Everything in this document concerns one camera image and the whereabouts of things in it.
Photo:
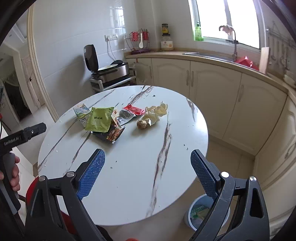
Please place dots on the yellow-white wrapper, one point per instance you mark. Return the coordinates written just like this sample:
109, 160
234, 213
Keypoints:
156, 112

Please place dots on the silver grey printed packet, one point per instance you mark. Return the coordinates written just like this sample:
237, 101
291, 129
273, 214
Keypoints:
126, 117

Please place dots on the brown round lump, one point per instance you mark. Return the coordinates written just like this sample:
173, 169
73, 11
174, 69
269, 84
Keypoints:
142, 124

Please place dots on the person's left hand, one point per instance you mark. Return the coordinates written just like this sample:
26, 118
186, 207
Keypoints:
16, 173

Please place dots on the white teal snack packet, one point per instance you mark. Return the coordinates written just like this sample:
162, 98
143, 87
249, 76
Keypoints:
81, 113

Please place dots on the green dish soap bottle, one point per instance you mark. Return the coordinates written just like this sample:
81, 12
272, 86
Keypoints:
198, 33

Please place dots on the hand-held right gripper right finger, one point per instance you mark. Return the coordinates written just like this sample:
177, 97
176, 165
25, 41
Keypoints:
204, 173

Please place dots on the wooden cutting board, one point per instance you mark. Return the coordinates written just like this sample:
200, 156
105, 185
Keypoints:
264, 60

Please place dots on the metal kitchen faucet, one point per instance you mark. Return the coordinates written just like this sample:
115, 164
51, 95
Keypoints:
235, 46

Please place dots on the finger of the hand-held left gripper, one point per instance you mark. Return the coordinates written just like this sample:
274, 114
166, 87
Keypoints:
34, 131

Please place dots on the dark snack packet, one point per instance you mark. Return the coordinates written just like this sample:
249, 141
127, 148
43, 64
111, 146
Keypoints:
114, 134

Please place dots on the cream kitchen base cabinets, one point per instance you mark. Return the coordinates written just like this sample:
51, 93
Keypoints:
231, 104

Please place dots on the metal wall utensil rack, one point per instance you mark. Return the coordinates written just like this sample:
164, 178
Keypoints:
277, 32

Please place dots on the red plastic basin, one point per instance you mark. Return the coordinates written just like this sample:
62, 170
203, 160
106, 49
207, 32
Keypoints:
246, 62

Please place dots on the red sauce packet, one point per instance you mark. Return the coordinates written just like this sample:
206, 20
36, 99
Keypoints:
134, 109

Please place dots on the blue plastic bin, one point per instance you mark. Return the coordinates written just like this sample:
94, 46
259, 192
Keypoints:
192, 223

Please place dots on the pale cloth on faucet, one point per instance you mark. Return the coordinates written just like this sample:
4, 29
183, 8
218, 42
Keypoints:
227, 29

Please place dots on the stainless steel sink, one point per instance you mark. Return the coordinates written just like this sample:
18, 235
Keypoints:
208, 55

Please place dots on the dark yellow label bottle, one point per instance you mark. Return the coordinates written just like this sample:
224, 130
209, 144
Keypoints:
165, 29

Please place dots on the green snack packet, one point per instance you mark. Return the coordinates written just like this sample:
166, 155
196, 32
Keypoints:
99, 120

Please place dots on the beige kitchen countertop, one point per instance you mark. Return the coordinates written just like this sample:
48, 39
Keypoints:
175, 55

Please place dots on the cream door frame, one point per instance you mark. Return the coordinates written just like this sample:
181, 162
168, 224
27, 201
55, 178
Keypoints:
37, 69

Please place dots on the white wall outlet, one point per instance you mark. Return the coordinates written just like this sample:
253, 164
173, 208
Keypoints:
111, 36

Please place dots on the round white marble table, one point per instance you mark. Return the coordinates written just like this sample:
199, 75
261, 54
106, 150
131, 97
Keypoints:
143, 162

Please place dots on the kitchen window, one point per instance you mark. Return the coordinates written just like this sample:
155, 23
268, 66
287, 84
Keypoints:
217, 18

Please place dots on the black silver rice cooker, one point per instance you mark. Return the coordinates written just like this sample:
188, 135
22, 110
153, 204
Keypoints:
115, 69

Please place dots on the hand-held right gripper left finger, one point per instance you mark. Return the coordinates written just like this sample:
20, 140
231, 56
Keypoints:
91, 176

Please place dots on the white rice spoon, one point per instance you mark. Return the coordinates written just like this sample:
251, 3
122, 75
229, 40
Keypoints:
141, 42

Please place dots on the clear food jar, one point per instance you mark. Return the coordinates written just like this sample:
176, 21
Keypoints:
167, 44

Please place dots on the white panel door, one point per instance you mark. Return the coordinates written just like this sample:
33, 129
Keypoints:
32, 85

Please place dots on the green white checked packet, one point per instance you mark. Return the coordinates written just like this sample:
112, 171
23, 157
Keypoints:
201, 211

